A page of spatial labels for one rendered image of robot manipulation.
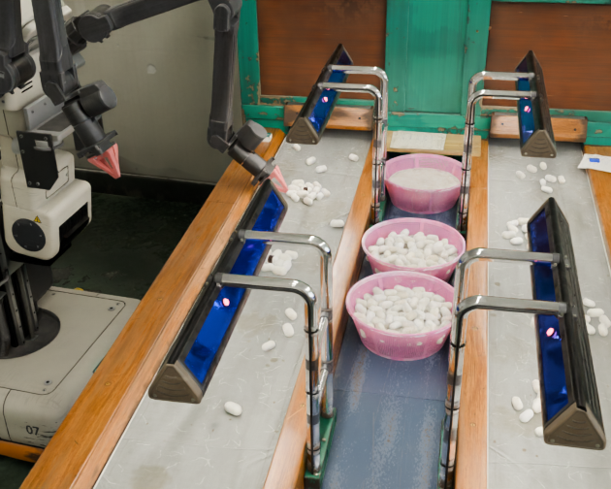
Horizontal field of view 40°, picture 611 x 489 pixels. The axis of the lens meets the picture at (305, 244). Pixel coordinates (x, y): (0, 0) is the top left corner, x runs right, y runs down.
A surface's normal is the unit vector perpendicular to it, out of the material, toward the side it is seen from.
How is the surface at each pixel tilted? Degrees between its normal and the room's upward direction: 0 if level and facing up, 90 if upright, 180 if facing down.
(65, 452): 0
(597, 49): 90
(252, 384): 0
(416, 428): 0
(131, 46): 90
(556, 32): 90
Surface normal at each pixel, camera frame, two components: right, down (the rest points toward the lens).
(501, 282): -0.02, -0.87
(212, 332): 0.82, -0.40
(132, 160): -0.28, 0.48
